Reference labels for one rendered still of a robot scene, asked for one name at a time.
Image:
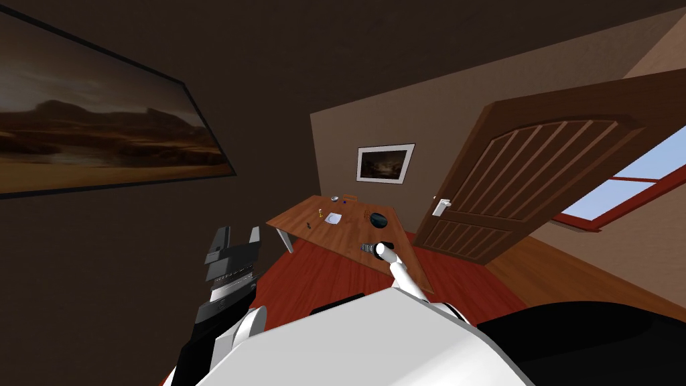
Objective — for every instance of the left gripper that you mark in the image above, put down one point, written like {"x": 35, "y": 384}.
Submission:
{"x": 233, "y": 261}

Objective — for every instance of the brown wooden table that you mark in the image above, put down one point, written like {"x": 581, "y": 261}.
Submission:
{"x": 348, "y": 233}

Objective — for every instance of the red-framed window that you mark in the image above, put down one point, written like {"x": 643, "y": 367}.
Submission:
{"x": 627, "y": 193}

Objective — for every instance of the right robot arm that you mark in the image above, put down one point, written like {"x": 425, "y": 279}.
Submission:
{"x": 579, "y": 343}

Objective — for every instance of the large black-framed landscape painting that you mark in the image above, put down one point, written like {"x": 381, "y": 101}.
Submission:
{"x": 91, "y": 123}

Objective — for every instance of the brown wooden door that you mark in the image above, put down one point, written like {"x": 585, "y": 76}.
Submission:
{"x": 536, "y": 177}

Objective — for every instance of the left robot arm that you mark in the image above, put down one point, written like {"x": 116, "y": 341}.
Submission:
{"x": 225, "y": 316}

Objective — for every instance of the black bowl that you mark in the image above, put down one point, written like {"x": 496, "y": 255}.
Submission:
{"x": 378, "y": 220}

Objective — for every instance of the white-framed picture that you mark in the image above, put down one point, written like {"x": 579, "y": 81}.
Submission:
{"x": 385, "y": 163}

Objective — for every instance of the white plate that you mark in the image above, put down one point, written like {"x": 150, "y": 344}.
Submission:
{"x": 333, "y": 218}

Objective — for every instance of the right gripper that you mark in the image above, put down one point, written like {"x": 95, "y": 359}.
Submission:
{"x": 368, "y": 248}

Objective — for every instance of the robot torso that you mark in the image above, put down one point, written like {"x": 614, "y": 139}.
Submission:
{"x": 364, "y": 348}

